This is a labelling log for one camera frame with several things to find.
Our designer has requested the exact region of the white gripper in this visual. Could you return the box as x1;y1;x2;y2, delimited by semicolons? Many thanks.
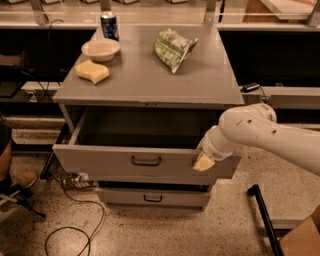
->
193;131;234;172

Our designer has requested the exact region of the grey top drawer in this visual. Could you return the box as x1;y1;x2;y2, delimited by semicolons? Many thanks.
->
54;108;241;185

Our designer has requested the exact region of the grey drawer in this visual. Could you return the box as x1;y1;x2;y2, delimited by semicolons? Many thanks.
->
96;188;211;208
54;108;241;185

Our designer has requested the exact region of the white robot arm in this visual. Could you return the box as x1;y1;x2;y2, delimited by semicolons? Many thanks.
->
193;103;320;176

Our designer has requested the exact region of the grey bottom drawer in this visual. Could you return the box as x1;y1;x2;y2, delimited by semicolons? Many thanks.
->
96;188;211;208

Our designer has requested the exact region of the grey drawer cabinet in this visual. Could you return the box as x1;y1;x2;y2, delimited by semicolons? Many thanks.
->
52;23;246;212

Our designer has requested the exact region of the black power adapter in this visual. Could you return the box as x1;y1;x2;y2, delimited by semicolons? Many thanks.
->
241;82;260;93

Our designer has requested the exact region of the green chip bag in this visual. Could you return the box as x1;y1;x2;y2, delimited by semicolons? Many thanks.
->
153;29;198;74

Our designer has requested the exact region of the cardboard box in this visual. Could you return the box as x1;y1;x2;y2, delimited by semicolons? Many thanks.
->
280;205;320;256

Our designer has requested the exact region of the yellow sponge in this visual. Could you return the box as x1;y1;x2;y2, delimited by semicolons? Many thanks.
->
75;60;110;84

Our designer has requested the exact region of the white bowl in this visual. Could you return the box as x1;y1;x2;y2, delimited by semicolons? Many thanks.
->
81;39;121;63

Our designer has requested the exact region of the blue soda can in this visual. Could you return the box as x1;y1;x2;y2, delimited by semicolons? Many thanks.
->
100;11;119;41

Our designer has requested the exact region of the tan shoe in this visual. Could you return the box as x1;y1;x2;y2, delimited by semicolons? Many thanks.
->
12;171;38;188

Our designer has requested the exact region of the black chair base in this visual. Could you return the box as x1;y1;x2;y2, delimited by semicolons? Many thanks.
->
0;185;46;219

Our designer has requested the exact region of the person leg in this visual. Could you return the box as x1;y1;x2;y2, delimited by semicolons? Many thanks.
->
0;124;12;192

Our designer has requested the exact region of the black metal frame leg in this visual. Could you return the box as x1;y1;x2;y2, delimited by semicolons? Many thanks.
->
247;184;284;256

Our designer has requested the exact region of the wire basket with bottles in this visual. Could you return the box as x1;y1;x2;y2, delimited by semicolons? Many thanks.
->
50;161;95;191

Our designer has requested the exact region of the black floor cable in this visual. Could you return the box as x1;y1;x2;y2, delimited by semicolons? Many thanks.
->
44;183;106;256

